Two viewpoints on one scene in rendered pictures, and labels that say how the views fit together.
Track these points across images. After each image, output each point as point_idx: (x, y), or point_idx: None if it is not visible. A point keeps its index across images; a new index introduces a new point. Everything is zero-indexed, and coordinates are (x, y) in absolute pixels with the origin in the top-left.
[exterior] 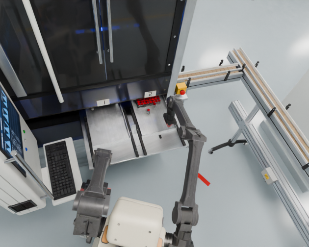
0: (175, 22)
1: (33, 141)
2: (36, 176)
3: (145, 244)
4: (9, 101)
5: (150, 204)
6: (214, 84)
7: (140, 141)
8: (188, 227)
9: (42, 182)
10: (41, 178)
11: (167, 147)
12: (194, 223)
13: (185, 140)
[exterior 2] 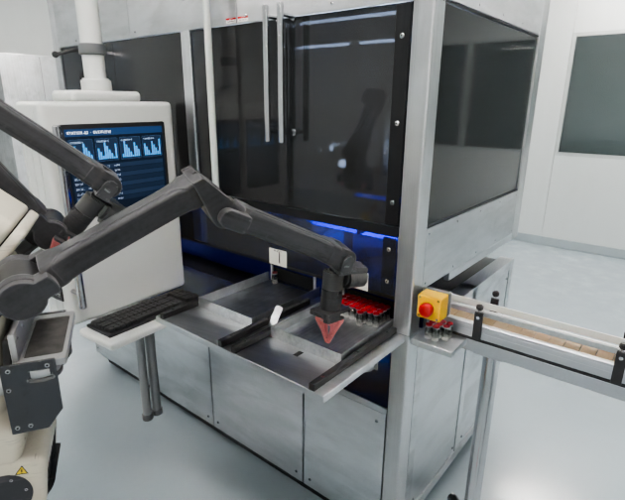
0: (396, 88)
1: (169, 266)
2: (68, 208)
3: None
4: (161, 163)
5: (24, 223)
6: (572, 381)
7: None
8: None
9: (115, 309)
10: (120, 303)
11: (282, 370)
12: None
13: (327, 386)
